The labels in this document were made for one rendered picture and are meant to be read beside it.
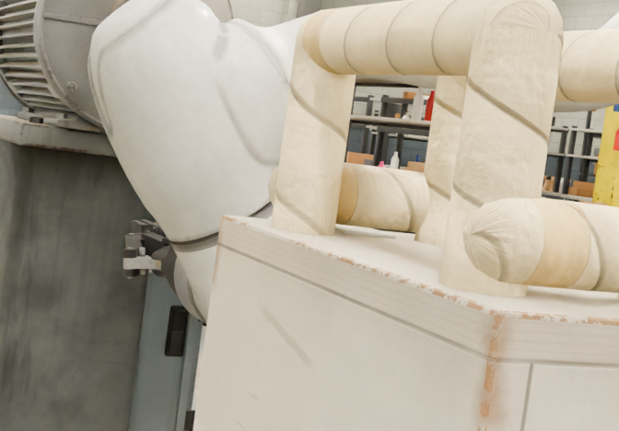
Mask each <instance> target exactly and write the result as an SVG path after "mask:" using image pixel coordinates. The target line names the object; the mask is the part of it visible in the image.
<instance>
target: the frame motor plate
mask: <svg viewBox="0 0 619 431"><path fill-rule="evenodd" d="M0 139H2V140H5V141H7V142H11V143H14V144H17V145H20V146H32V147H39V148H48V149H55V150H63V151H71V152H79V153H87V154H95V155H103V156H111V157H116V154H115V152H114V150H113V148H112V146H111V142H110V140H109V138H108V136H107V134H105V133H97V132H90V131H82V130H76V129H68V128H61V127H56V126H53V125H49V124H45V123H43V118H39V117H30V118H29V121H28V120H23V119H19V118H18V117H16V116H8V115H1V114H0Z"/></svg>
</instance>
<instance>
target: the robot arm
mask: <svg viewBox="0 0 619 431"><path fill-rule="evenodd" d="M308 16H310V15H307V16H305V17H299V18H296V19H293V20H290V21H288V22H285V23H282V24H279V25H276V26H272V27H267V28H264V27H257V26H254V25H252V24H251V23H249V22H247V21H245V20H242V19H238V18H235V19H232V20H230V21H229V22H227V23H219V22H218V20H217V19H216V17H215V15H214V13H213V12H212V10H211V9H210V8H209V7H208V6H207V5H206V4H205V3H203V2H201V1H200V0H130V1H128V2H127V3H126V4H124V5H123V6H121V7H120V8H118V9H117V10H116V11H114V12H113V13H112V14H110V15H109V16H108V17H107V18H106V19H104V20H103V21H102V22H101V23H100V24H99V25H98V26H97V28H96V30H95V31H94V33H93V35H92V39H91V45H90V51H89V54H88V77H89V83H90V87H91V91H92V95H93V99H94V101H95V104H96V107H97V110H98V113H99V117H100V119H101V122H102V124H103V127H104V129H105V132H106V134H107V136H108V138H109V140H110V142H111V146H112V148H113V150H114V152H115V154H116V157H117V158H118V160H119V162H120V164H121V166H122V168H123V170H124V172H125V174H126V176H127V178H128V180H129V181H130V182H131V184H132V186H133V188H134V190H135V192H136V193H137V195H138V196H139V198H140V200H141V201H142V203H143V205H144V206H145V208H146V209H147V211H148V212H149V213H150V214H151V215H152V216H153V217H154V218H155V219H156V221H157V222H158V224H156V223H153V222H151V221H148V220H146V219H140V220H132V221H131V223H132V233H129V234H127V235H125V249H123V276H124V277H127V278H134V277H136V276H138V275H139V274H146V269H151V270H152V273H153V274H154V275H156V276H158V277H165V278H166V279H167V281H168V282H169V285H170V287H171V289H172V290H173V291H174V293H175V294H176V295H177V296H178V297H179V299H180V301H181V303H182V305H183V306H184V307H185V308H186V309H187V310H188V311H189V312H190V313H191V314H192V315H193V316H194V317H195V318H197V319H198V320H201V321H202V322H204V323H205V324H207V319H208V311H209V304H210V297H211V290H212V283H213V276H214V269H215V262H216V248H217V242H218V234H219V228H220V220H221V216H223V215H230V216H246V217H256V218H265V219H272V215H273V209H274V206H273V204H272V202H271V200H270V198H269V193H268V183H269V180H270V178H271V175H272V172H273V171H274V170H275V169H276V168H277V167H278V165H279V161H280V154H281V147H282V140H283V133H284V126H285V119H286V106H287V99H288V92H289V86H290V78H291V72H292V64H293V58H294V50H295V44H296V37H297V34H298V30H299V27H300V25H301V24H302V23H303V22H304V21H305V19H306V18H307V17H308ZM359 78H373V79H382V80H389V81H393V82H398V83H403V84H407V85H412V86H417V87H425V88H430V89H434V90H436V85H437V79H438V76H371V75H356V79H359ZM613 105H616V104H614V103H592V102H570V101H555V105H554V112H579V111H593V110H598V109H602V108H606V107H610V106H613Z"/></svg>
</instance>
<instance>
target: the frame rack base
mask: <svg viewBox="0 0 619 431"><path fill-rule="evenodd" d="M271 223H272V219H265V218H256V217H246V216H237V215H222V216H221V220H220V228H219V234H218V242H217V248H216V262H215V269H214V276H213V283H212V290H211V297H210V304H209V311H208V319H207V325H206V333H205V339H204V353H203V360H202V367H201V374H200V381H199V389H198V395H197V403H196V409H195V417H194V424H193V431H619V297H617V295H618V293H607V292H597V291H586V290H575V289H564V288H553V287H542V286H531V285H528V289H527V295H526V297H501V296H492V295H486V294H479V293H474V292H468V291H463V290H460V289H455V288H451V287H448V286H444V285H441V284H440V283H439V282H438V280H439V274H440V267H441V261H442V254H443V248H444V247H440V246H435V245H429V244H425V243H421V242H417V241H415V234H409V233H400V232H390V231H384V232H387V233H391V234H393V235H396V238H395V239H390V238H381V237H371V236H362V235H353V234H345V233H342V232H338V231H334V235H333V236H323V235H312V234H305V233H298V232H292V231H286V230H282V229H278V228H274V227H271Z"/></svg>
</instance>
